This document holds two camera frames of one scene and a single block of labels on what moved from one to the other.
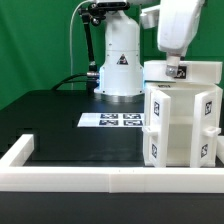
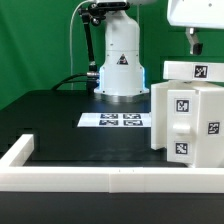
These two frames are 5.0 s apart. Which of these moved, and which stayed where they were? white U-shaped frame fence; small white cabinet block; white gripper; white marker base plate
Moved: small white cabinet block; white gripper
Stayed: white U-shaped frame fence; white marker base plate
